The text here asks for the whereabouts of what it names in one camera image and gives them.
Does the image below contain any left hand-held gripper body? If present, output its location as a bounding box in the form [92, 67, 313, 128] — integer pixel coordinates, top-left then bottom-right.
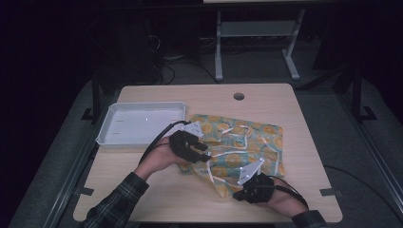
[168, 121, 204, 164]

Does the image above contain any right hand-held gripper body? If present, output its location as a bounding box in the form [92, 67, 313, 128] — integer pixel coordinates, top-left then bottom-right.
[237, 157, 277, 204]

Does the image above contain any citrus print cloth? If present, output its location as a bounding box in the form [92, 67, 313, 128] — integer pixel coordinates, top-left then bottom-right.
[179, 113, 286, 199]

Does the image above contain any person's left hand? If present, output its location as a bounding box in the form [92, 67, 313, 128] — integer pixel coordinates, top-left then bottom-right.
[134, 143, 191, 181]

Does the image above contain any white plastic tray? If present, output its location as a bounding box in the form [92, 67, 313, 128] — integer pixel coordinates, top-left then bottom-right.
[95, 101, 187, 149]

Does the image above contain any black metal stand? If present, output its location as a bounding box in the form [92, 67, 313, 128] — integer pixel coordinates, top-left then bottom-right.
[80, 74, 103, 123]
[351, 66, 378, 123]

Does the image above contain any left hand-held gripper cable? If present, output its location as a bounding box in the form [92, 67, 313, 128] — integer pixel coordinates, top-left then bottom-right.
[138, 119, 192, 165]

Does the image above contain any hand-held gripper cable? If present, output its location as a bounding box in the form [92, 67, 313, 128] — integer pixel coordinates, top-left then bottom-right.
[138, 119, 192, 165]
[265, 175, 310, 210]

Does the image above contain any right hand-held gripper cable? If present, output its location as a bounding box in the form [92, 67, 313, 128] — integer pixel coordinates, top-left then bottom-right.
[265, 175, 310, 210]

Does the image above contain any bundle of background cables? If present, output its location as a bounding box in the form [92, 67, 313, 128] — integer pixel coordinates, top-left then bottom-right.
[151, 34, 220, 85]

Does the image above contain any black floor cable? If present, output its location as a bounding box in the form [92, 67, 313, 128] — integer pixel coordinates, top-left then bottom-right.
[322, 164, 403, 219]

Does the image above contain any white metal table frame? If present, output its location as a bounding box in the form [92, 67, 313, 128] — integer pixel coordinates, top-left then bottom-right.
[202, 0, 307, 82]

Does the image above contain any metal floor rail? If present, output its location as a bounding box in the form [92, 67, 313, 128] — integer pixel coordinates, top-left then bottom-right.
[338, 94, 403, 217]
[41, 142, 99, 228]

